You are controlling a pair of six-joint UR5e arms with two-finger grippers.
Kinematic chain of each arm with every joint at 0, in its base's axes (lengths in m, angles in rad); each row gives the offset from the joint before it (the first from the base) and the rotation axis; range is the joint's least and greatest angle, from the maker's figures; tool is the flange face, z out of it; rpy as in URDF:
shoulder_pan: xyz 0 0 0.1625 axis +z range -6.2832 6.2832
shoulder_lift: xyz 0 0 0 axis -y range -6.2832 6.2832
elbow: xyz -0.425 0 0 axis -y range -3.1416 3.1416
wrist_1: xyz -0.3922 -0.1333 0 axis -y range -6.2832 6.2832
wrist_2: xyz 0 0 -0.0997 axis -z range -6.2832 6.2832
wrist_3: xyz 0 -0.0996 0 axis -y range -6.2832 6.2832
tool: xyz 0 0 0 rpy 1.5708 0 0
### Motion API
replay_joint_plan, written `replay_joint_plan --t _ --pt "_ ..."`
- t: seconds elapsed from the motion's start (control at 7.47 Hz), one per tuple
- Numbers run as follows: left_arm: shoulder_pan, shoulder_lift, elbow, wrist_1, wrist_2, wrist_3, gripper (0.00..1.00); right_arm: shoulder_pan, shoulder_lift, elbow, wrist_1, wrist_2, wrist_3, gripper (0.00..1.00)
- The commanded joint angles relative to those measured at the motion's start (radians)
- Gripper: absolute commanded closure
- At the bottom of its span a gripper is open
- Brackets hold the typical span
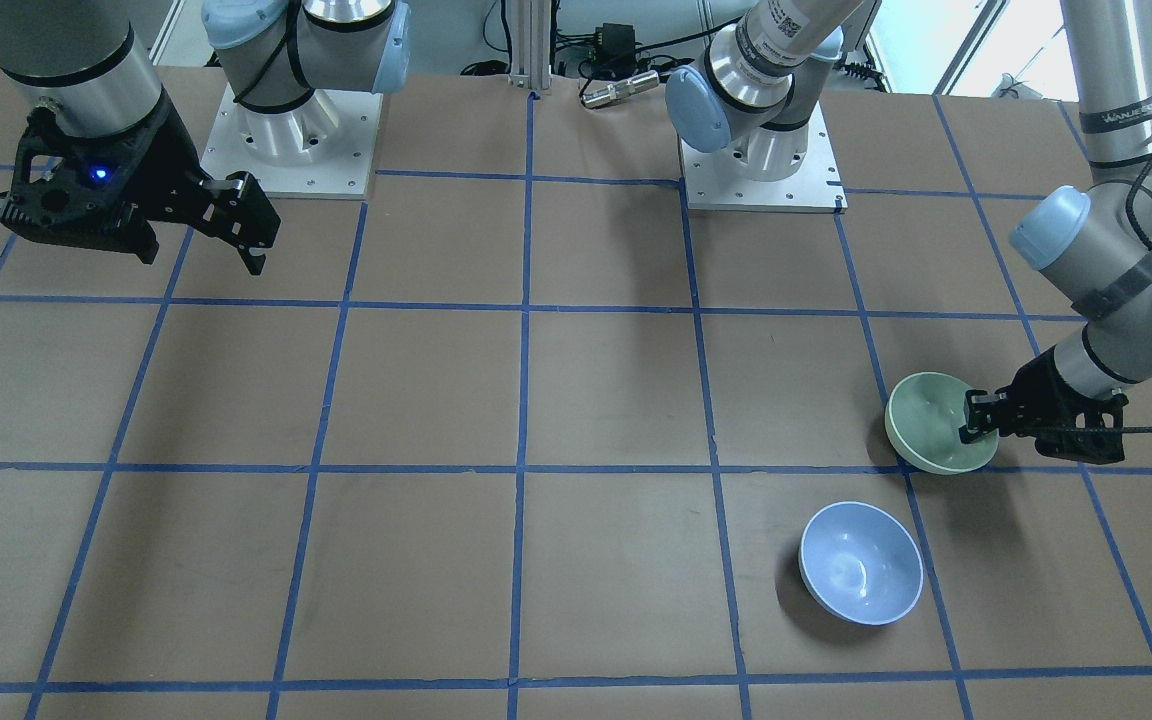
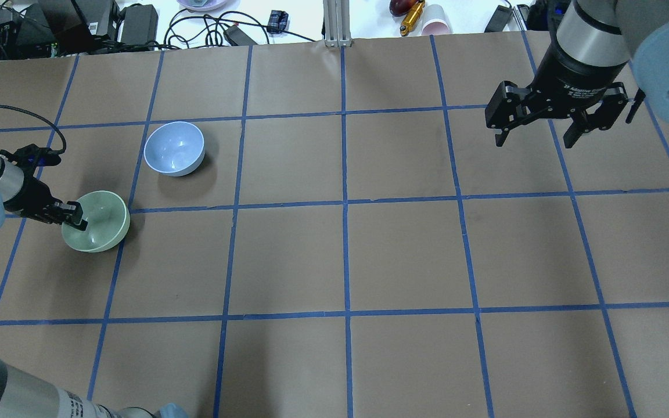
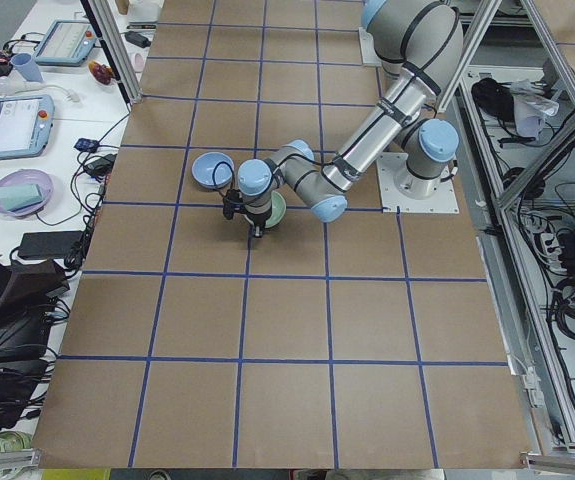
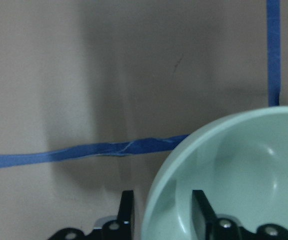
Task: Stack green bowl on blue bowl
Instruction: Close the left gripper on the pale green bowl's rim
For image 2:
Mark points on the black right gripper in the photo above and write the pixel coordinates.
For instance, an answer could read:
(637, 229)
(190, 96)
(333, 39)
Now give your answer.
(572, 76)

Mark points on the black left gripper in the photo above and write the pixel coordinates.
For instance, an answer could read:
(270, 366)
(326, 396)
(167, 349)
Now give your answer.
(33, 198)

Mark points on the green bowl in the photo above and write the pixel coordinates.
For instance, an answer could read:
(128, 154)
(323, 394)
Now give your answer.
(107, 222)

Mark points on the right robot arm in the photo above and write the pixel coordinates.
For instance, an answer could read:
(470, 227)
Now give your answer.
(606, 33)

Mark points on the blue bowl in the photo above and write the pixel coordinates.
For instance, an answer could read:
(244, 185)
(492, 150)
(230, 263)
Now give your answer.
(175, 149)

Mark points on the pink plastic cup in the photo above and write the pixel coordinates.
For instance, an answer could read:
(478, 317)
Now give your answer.
(434, 21)

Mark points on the gold metal tool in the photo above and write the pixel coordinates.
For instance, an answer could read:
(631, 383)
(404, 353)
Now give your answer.
(409, 21)

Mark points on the red brown toy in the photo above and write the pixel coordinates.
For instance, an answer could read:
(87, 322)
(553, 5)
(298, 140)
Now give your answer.
(399, 8)

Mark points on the black power adapter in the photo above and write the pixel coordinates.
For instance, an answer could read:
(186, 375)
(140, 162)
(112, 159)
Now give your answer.
(138, 24)

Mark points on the purple plate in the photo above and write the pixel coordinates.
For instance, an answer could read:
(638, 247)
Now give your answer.
(202, 6)

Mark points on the small blue black device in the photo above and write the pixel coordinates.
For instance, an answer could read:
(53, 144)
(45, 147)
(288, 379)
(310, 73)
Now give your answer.
(278, 22)

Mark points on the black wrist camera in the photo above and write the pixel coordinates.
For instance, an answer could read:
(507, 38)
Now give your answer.
(30, 157)

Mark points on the aluminium frame post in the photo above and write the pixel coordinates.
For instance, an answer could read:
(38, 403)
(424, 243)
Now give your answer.
(336, 23)

